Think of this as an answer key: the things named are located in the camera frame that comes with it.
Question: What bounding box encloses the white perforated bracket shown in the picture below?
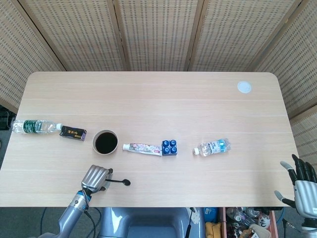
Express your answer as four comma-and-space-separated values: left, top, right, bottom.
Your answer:
190, 207, 201, 225

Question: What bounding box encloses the woven bamboo folding screen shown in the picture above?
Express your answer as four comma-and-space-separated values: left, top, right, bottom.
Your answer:
0, 0, 317, 174

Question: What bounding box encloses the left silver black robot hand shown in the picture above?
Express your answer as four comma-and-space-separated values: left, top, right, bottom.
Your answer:
81, 164, 113, 193

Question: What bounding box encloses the grey robot torso base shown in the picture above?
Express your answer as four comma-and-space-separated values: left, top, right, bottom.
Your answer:
100, 207, 206, 238

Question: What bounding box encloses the yellow bag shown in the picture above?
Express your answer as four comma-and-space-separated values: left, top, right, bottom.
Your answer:
205, 221, 223, 238

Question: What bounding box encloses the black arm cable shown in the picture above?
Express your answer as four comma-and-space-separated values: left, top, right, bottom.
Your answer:
83, 190, 100, 238

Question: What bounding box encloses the blue container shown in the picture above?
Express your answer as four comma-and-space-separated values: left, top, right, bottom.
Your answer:
203, 207, 219, 223

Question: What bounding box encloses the green label water bottle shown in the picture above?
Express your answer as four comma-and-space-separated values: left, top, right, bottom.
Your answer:
11, 119, 62, 136

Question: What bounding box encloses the blue label water bottle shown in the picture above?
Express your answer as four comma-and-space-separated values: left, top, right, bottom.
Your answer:
193, 138, 232, 157

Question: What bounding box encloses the red crate of clutter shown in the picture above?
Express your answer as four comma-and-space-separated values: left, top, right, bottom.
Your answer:
219, 207, 279, 238

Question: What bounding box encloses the white round table grommet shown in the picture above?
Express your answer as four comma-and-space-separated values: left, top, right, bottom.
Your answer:
237, 81, 253, 94

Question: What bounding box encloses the white floral toothpaste tube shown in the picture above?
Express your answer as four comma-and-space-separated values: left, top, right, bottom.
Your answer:
122, 142, 163, 157

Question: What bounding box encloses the cup of dark coffee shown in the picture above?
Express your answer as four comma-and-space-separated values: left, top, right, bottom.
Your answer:
92, 129, 119, 156

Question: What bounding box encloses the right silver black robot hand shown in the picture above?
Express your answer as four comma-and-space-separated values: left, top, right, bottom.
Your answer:
274, 154, 317, 216

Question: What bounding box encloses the blue toy building block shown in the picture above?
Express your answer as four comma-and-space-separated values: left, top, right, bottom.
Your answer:
161, 139, 178, 157

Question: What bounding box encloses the black box gold print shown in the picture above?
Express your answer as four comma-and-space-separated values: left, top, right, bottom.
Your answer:
59, 125, 88, 141

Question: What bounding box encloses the black plastic spoon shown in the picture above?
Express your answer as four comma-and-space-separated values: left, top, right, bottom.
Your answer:
107, 178, 131, 186

